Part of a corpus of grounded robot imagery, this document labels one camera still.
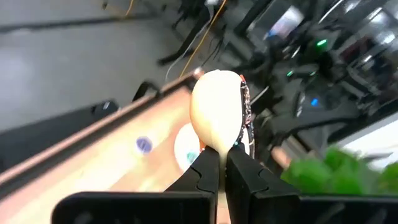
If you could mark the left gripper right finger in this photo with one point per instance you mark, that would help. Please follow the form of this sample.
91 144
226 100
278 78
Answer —
248 193

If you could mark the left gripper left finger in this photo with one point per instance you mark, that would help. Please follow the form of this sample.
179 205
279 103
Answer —
203 174

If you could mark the large chocolate frosted donut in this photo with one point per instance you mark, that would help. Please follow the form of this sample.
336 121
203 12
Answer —
216 109

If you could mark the small white plate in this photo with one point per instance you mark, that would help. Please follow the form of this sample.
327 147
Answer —
183 149

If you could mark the green plant in black pot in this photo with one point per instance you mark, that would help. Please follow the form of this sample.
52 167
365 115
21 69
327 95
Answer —
311 174

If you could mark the small purple donut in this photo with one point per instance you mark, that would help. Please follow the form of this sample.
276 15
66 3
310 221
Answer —
143 145

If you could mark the black table leg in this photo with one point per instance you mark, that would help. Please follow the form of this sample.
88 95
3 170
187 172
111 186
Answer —
174 56

